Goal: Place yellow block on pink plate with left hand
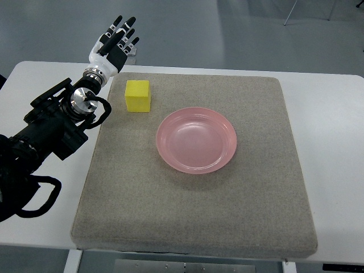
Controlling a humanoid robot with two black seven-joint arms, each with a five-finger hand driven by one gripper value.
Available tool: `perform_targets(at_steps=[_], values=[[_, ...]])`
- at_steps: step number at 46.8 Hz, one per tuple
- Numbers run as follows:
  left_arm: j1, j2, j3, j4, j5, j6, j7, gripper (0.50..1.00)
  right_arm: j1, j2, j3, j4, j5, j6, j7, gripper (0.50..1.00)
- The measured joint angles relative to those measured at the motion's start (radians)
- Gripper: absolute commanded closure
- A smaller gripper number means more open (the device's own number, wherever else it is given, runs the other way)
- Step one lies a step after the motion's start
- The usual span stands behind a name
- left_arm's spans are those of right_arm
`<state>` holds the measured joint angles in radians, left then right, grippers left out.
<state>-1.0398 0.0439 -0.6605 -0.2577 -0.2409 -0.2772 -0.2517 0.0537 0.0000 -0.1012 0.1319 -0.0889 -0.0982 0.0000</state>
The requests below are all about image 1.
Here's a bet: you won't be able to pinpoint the grey metal base plate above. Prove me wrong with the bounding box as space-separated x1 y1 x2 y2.
113 259 257 273

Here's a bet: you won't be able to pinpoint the white table leg frame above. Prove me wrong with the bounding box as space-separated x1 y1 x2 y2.
63 250 83 273

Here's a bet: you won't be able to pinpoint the yellow cube block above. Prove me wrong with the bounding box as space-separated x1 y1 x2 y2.
125 80 151 113

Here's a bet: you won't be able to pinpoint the beige fabric mat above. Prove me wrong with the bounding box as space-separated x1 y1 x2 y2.
71 72 318 259

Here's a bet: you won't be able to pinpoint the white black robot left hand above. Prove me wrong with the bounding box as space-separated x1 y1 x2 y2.
88 16 139 79

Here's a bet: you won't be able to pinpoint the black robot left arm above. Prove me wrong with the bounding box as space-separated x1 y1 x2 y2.
1 67 111 221

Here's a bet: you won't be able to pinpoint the metal chair legs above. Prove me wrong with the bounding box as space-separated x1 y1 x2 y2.
283 1 363 26

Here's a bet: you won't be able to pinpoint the pink plate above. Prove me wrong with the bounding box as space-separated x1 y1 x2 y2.
156 107 237 175

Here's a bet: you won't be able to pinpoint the small clear plastic box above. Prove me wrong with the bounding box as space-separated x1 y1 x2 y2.
124 47 137 57

